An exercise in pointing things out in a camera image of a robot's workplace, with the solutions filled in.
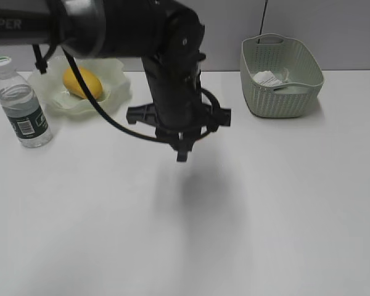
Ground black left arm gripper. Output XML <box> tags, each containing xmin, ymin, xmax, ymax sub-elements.
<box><xmin>126</xmin><ymin>53</ymin><xmax>231</xmax><ymax>163</ymax></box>

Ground white waste paper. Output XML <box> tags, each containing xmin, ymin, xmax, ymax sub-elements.
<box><xmin>253</xmin><ymin>68</ymin><xmax>289</xmax><ymax>89</ymax></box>

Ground yellow mango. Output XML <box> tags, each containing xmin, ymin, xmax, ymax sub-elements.
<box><xmin>62</xmin><ymin>67</ymin><xmax>104</xmax><ymax>100</ymax></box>

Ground clear water bottle green label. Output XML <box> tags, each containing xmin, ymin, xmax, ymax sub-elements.
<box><xmin>0</xmin><ymin>57</ymin><xmax>53</xmax><ymax>148</ymax></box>

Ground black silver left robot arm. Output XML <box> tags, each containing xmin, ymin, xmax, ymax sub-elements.
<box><xmin>0</xmin><ymin>0</ymin><xmax>231</xmax><ymax>162</ymax></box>

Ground pale green woven basket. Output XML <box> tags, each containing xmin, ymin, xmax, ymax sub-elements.
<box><xmin>240</xmin><ymin>33</ymin><xmax>324</xmax><ymax>118</ymax></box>

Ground pale green wavy plate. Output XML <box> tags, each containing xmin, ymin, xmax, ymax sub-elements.
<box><xmin>28</xmin><ymin>55</ymin><xmax>131</xmax><ymax>118</ymax></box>

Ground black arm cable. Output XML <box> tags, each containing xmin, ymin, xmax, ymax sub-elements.
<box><xmin>32</xmin><ymin>43</ymin><xmax>223</xmax><ymax>144</ymax></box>

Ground black wall cable right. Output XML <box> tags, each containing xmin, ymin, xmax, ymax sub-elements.
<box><xmin>257</xmin><ymin>0</ymin><xmax>269</xmax><ymax>44</ymax></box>

